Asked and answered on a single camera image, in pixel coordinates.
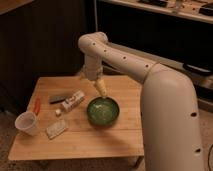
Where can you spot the wooden table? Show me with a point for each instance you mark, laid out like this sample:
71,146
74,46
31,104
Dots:
81,139

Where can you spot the black rectangular block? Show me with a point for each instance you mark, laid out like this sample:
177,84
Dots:
56,99

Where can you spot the green ceramic bowl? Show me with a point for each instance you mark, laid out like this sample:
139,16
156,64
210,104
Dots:
102,111

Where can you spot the white plastic bottle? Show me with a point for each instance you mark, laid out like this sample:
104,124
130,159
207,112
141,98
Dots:
70,103

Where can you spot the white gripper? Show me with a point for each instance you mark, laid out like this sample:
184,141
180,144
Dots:
94,75

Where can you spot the black object on shelf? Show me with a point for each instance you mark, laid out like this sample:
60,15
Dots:
197,70

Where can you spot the clear plastic packet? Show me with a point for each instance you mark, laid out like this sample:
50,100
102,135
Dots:
56,129

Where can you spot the white plastic cup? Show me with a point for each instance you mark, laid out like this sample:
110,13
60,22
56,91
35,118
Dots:
27,123

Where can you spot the long grey shelf beam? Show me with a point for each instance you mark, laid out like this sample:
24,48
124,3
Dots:
202,81

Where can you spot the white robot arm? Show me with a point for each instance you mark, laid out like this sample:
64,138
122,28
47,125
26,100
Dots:
168,105

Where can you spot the small white cube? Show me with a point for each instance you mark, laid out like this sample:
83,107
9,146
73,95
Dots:
58,112

